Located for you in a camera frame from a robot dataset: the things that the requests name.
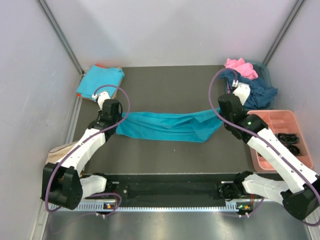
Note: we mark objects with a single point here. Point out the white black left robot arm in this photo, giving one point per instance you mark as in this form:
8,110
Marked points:
62,184

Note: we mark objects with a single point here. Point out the teal plastic basket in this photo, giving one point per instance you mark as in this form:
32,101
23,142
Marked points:
263,72

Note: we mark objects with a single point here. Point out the beige cloth bag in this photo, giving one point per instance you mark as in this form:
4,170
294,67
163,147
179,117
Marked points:
59,152

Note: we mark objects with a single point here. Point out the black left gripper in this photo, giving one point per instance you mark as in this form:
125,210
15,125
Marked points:
119,116

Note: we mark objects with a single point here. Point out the pink t shirt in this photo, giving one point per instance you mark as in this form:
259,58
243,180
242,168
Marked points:
245,69

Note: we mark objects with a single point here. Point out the aluminium frame rail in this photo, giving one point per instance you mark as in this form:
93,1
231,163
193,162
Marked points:
60,35

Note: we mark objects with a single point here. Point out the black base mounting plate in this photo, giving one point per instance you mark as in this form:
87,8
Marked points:
174,190

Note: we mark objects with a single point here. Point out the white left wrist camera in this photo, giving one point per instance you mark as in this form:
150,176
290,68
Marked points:
100,98

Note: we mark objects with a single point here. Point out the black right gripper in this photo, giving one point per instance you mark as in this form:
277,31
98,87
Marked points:
221,114

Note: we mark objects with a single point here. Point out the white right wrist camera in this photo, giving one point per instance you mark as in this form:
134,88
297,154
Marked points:
241,90

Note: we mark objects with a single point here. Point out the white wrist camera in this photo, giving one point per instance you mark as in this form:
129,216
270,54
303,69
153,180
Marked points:
241,90
100,98

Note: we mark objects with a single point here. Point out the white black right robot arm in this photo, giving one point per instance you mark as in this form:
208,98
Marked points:
299,189

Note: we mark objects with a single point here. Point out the pink compartment tray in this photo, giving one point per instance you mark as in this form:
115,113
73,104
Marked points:
286,129

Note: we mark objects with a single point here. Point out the navy blue t shirt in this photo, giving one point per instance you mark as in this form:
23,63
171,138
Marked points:
261,95

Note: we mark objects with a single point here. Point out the white slotted cable duct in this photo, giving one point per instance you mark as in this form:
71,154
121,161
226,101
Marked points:
105,206

